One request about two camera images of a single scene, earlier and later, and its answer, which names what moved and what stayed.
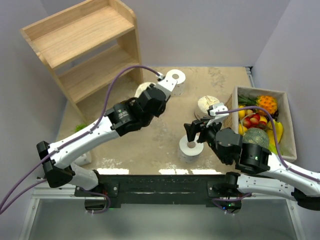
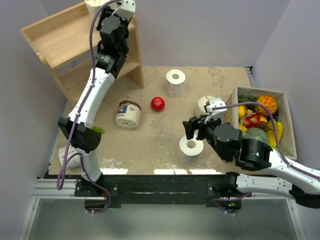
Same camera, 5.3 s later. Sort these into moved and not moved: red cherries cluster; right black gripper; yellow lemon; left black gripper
Moved: left black gripper
Not moved: yellow lemon; right black gripper; red cherries cluster
